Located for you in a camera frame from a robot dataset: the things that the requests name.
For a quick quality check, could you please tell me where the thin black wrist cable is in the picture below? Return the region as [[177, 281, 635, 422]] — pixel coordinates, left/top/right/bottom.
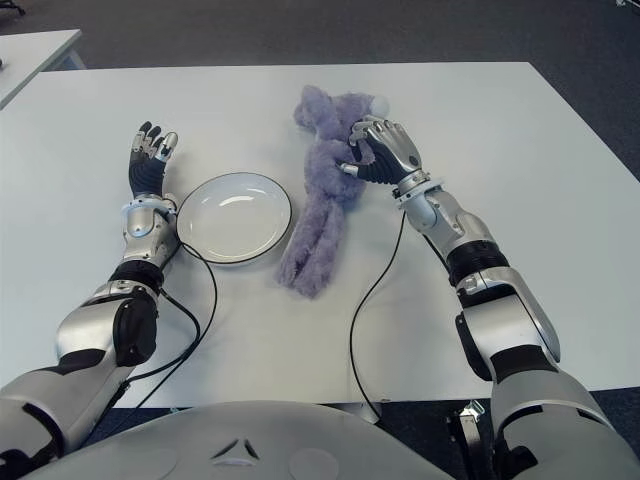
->
[[348, 207, 406, 409], [119, 237, 219, 386]]

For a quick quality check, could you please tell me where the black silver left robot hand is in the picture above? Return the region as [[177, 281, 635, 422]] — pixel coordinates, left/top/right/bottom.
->
[[127, 121, 180, 199]]

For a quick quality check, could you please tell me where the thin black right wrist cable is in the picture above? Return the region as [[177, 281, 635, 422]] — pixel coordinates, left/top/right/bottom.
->
[[348, 207, 406, 409]]

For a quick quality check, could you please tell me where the purple plush bunny doll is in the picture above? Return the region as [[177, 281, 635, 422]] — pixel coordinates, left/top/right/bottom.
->
[[277, 84, 391, 300]]

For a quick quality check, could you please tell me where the metal table clamp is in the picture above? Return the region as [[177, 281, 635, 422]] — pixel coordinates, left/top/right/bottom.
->
[[458, 399, 487, 426]]

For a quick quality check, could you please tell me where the grey robot torso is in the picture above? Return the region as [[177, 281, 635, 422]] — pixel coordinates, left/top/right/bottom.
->
[[19, 399, 451, 480]]

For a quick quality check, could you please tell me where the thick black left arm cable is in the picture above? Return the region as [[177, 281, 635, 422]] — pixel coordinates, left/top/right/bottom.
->
[[122, 292, 202, 384]]

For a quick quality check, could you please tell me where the white side table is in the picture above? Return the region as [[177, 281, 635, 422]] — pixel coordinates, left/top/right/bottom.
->
[[0, 28, 86, 109]]

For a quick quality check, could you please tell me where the white table leg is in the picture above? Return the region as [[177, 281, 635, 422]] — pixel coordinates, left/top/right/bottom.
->
[[357, 398, 382, 425]]

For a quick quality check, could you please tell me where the white plate with black rim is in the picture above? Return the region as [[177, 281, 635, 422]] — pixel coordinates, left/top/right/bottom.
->
[[175, 171, 294, 266]]

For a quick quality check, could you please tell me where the thin black left wrist cable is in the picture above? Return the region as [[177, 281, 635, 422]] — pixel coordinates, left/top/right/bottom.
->
[[119, 237, 219, 386]]

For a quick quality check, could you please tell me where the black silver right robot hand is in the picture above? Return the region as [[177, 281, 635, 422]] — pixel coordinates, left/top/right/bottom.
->
[[337, 114, 431, 194]]

